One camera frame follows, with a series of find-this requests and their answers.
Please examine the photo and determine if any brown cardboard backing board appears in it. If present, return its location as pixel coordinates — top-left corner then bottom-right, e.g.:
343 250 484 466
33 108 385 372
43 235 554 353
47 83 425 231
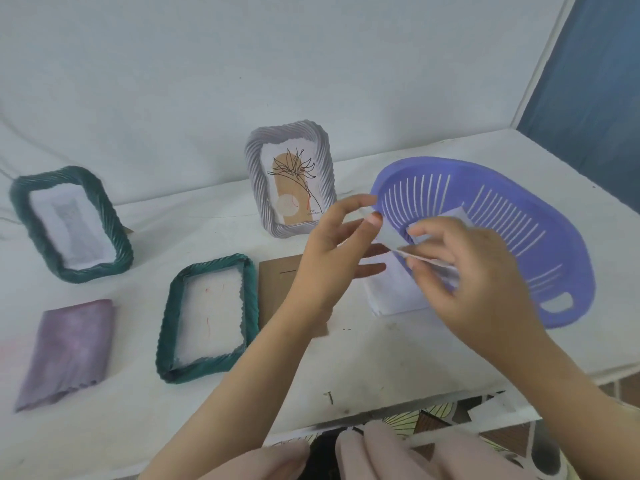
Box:
258 254 331 338

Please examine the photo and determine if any dark green rope-pattern frame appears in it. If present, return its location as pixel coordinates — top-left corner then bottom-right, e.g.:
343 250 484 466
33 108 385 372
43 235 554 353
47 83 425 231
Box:
9 165 135 285
155 253 260 385

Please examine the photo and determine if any person's left forearm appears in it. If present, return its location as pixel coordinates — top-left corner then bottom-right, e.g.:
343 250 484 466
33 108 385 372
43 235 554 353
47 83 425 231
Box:
139 299 323 480

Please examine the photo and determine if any purple cleaning cloth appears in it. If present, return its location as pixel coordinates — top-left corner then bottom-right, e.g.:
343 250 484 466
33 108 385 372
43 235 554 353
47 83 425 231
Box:
13 299 116 413

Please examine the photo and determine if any purple plastic basket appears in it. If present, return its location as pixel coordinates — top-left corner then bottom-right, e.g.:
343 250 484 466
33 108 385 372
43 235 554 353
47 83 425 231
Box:
369 156 597 329

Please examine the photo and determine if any blue door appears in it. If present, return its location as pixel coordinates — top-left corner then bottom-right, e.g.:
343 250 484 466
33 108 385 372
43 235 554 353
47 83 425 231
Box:
516 0 640 215

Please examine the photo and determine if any person's left hand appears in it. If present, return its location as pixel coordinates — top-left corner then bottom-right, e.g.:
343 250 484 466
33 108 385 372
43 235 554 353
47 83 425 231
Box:
282 193 391 321

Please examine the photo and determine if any person's right forearm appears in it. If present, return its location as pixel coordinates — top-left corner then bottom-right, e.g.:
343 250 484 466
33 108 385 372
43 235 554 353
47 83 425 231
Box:
497 332 640 480

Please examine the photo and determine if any grey rope-pattern frame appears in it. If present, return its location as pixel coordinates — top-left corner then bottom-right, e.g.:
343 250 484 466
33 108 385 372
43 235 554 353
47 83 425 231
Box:
243 119 339 239

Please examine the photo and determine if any person's right hand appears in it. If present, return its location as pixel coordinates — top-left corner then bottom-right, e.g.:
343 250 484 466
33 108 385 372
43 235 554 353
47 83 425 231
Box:
399 216 549 363

